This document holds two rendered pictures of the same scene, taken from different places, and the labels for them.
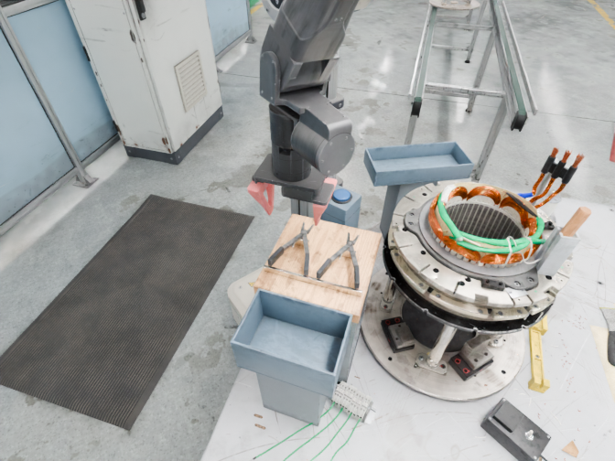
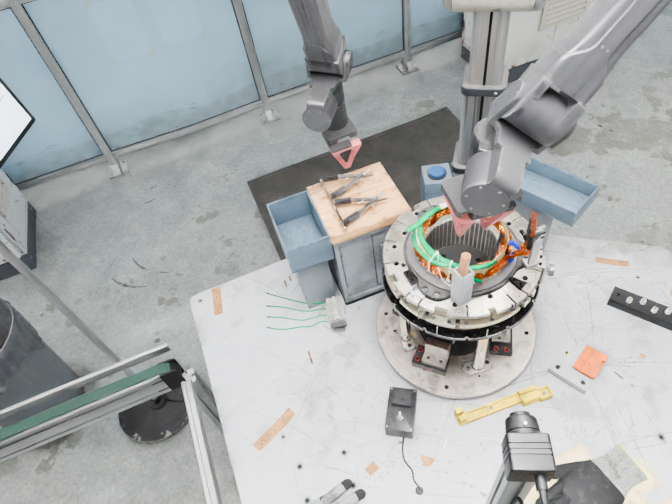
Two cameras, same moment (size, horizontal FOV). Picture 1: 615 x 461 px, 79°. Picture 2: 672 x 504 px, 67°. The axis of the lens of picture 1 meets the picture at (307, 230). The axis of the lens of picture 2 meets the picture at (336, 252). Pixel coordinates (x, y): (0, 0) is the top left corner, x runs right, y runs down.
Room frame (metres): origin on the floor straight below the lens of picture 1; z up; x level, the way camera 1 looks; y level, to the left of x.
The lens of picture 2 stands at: (-0.03, -0.74, 1.93)
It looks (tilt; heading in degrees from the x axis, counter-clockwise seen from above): 51 degrees down; 61
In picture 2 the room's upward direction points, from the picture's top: 12 degrees counter-clockwise
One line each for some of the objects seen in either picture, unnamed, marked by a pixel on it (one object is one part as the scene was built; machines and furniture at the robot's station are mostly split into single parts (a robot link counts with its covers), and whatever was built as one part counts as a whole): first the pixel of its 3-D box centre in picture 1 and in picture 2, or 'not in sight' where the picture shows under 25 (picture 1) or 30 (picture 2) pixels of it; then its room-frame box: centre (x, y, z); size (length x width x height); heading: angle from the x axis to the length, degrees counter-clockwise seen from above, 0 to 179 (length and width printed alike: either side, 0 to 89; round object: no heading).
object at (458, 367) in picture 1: (470, 361); (431, 360); (0.37, -0.36, 0.81); 0.08 x 0.05 x 0.02; 118
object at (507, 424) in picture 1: (515, 430); (401, 411); (0.24, -0.40, 0.81); 0.10 x 0.06 x 0.06; 41
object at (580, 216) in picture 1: (574, 224); (463, 265); (0.40, -0.40, 1.20); 0.02 x 0.02 x 0.06
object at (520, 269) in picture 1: (469, 250); (459, 264); (0.49, -0.32, 1.05); 0.22 x 0.22 x 0.12
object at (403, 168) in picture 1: (407, 198); (527, 217); (0.79, -0.28, 0.92); 0.25 x 0.11 x 0.28; 98
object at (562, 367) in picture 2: not in sight; (579, 361); (0.63, -0.58, 0.79); 0.12 x 0.09 x 0.02; 9
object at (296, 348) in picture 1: (295, 368); (307, 256); (0.31, 0.02, 0.92); 0.17 x 0.11 x 0.28; 71
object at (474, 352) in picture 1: (479, 350); (435, 353); (0.38, -0.37, 0.85); 0.06 x 0.04 x 0.05; 118
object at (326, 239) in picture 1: (321, 262); (357, 201); (0.45, -0.03, 1.05); 0.20 x 0.19 x 0.02; 161
